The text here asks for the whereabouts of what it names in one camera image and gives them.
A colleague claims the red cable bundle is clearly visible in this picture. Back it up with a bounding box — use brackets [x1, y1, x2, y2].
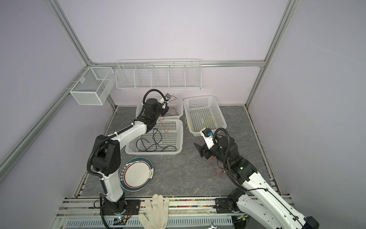
[157, 95, 179, 134]

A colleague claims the black cable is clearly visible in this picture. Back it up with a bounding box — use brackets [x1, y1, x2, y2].
[135, 128, 178, 153]

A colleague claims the yellow cable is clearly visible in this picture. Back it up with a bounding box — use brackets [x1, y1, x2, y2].
[184, 114, 221, 131]

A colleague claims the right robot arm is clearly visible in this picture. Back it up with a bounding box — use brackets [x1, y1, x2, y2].
[194, 137, 320, 229]

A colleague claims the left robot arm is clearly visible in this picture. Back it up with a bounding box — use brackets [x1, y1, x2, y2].
[87, 89, 172, 214]

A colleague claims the white gloved hand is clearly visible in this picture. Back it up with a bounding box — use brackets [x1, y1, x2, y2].
[138, 194, 170, 229]

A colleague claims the back left white basket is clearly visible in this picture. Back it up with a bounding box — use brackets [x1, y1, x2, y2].
[136, 93, 184, 120]

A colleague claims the front white plastic basket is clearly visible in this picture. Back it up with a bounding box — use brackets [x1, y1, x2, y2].
[125, 119, 184, 156]

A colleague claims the back right white basket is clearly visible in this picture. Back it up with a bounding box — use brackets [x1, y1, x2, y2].
[183, 95, 227, 136]

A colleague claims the white plate green rim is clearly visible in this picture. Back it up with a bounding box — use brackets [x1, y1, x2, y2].
[119, 157, 154, 192]

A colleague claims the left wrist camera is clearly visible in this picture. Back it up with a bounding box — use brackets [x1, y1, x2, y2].
[163, 94, 172, 108]

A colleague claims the white wire wall shelf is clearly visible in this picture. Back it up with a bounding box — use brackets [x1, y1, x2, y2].
[115, 59, 202, 89]

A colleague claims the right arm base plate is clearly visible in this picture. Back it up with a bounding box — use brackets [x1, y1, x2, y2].
[213, 197, 241, 214]

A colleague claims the white mesh wall box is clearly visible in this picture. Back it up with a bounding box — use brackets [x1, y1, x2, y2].
[70, 67, 115, 106]

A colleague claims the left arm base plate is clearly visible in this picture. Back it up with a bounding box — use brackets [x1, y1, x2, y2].
[102, 199, 141, 216]

